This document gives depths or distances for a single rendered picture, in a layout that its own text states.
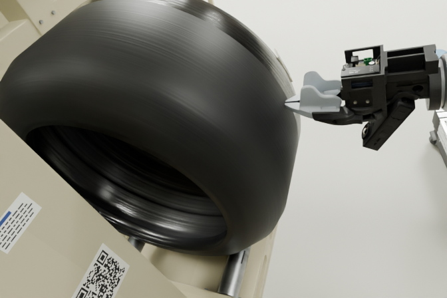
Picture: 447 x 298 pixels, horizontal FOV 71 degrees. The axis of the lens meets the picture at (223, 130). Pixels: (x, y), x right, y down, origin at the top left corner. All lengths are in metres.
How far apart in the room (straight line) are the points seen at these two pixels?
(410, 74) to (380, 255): 1.35
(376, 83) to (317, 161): 1.60
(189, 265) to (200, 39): 0.63
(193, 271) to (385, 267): 1.05
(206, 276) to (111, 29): 0.64
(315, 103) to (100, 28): 0.33
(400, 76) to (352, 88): 0.06
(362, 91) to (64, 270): 0.43
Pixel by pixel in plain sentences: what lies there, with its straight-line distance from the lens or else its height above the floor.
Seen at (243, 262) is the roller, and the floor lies 0.91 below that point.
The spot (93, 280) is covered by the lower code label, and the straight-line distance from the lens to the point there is 0.47.
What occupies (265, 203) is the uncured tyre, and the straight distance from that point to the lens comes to 0.50.
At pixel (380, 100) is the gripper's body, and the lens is 0.48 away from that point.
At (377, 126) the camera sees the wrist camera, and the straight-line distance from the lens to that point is 0.53.
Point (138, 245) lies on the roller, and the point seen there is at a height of 0.91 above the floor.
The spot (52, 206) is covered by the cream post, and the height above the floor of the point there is 1.35.
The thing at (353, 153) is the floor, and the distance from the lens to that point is 2.07.
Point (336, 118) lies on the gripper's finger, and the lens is 0.49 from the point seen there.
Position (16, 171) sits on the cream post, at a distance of 0.37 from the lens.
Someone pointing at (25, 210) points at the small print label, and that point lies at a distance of 0.38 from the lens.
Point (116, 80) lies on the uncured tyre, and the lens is 0.42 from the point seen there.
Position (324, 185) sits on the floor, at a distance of 1.93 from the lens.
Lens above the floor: 1.59
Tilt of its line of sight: 42 degrees down
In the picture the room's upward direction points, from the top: 22 degrees counter-clockwise
